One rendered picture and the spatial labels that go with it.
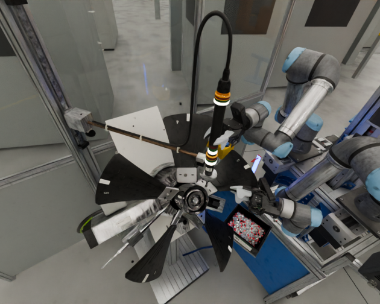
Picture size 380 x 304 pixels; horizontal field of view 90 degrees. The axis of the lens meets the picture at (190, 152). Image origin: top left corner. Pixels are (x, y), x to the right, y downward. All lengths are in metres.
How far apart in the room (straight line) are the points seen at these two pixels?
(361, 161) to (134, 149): 0.87
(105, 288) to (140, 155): 1.31
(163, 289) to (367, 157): 1.57
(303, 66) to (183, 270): 1.64
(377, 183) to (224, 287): 1.47
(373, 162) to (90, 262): 2.01
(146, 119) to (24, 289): 1.75
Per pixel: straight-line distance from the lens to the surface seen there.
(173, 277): 1.87
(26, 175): 1.43
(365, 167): 0.80
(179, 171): 0.82
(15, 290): 2.30
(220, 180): 0.89
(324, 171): 0.92
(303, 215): 0.90
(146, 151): 0.97
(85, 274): 2.09
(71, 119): 0.99
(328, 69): 1.01
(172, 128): 0.83
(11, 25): 0.92
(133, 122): 0.97
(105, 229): 0.88
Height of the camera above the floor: 1.88
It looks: 45 degrees down
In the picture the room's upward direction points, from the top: 4 degrees clockwise
